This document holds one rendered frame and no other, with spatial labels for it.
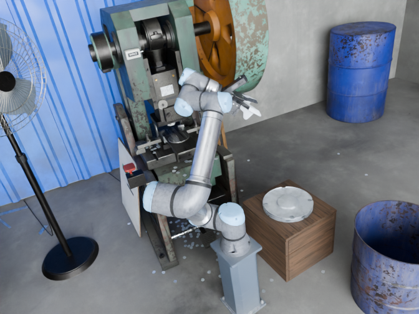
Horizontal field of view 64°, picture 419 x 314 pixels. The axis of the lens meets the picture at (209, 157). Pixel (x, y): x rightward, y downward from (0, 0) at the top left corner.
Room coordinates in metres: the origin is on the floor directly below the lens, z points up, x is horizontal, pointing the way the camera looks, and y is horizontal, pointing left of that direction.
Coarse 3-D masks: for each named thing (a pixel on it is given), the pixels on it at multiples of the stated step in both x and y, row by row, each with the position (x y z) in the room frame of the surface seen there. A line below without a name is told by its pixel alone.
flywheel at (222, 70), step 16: (208, 0) 2.05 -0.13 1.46; (224, 0) 1.85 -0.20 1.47; (192, 16) 2.29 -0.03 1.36; (208, 16) 1.99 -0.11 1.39; (224, 16) 1.87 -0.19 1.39; (224, 32) 1.90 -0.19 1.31; (208, 48) 2.14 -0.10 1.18; (224, 48) 1.91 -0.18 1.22; (208, 64) 2.15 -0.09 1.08; (224, 64) 1.93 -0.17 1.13; (224, 80) 1.87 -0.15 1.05
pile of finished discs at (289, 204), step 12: (276, 192) 1.63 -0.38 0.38; (288, 192) 1.62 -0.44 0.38; (300, 192) 1.60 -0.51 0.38; (264, 204) 1.55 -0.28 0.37; (276, 204) 1.52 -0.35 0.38; (288, 204) 1.50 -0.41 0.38; (300, 204) 1.49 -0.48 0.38; (312, 204) 1.47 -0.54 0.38; (276, 216) 1.42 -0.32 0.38; (288, 216) 1.41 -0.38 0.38; (300, 216) 1.38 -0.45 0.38
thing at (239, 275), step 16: (224, 256) 1.13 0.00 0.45; (224, 272) 1.15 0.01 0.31; (240, 272) 1.09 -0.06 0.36; (256, 272) 1.14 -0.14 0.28; (224, 288) 1.17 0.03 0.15; (240, 288) 1.09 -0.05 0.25; (256, 288) 1.13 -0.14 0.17; (224, 304) 1.18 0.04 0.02; (240, 304) 1.09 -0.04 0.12; (256, 304) 1.13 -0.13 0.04
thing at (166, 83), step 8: (168, 64) 1.96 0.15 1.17; (152, 72) 1.84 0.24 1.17; (160, 72) 1.82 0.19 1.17; (168, 72) 1.83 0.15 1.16; (160, 80) 1.81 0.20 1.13; (168, 80) 1.83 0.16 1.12; (176, 80) 1.84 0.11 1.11; (160, 88) 1.81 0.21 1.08; (168, 88) 1.82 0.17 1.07; (176, 88) 1.84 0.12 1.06; (160, 96) 1.80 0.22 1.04; (168, 96) 1.82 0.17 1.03; (176, 96) 1.83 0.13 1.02; (160, 104) 1.79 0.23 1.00; (168, 104) 1.82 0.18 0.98; (160, 112) 1.80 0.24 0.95; (168, 112) 1.78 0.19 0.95; (160, 120) 1.80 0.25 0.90; (168, 120) 1.78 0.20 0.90
